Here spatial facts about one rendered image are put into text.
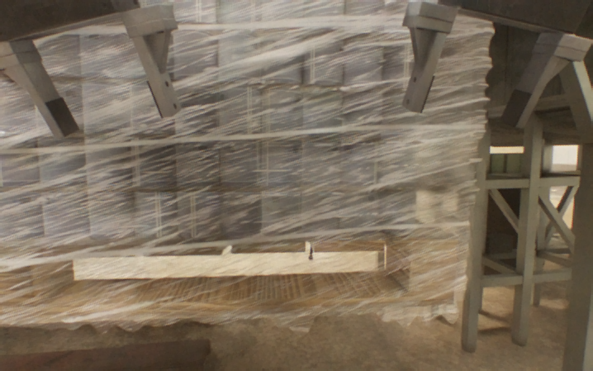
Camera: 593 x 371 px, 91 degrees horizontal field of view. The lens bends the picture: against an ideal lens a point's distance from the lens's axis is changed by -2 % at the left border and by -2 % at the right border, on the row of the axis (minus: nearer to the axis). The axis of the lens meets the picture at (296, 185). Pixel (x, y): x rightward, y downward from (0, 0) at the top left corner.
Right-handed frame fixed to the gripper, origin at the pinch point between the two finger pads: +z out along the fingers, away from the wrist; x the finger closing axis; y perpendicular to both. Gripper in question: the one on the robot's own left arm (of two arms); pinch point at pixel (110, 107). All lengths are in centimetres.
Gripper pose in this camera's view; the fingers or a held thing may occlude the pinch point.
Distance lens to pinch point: 40.0
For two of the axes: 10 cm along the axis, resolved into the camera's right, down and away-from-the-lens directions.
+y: 0.4, -4.9, 8.7
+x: -9.8, 1.4, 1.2
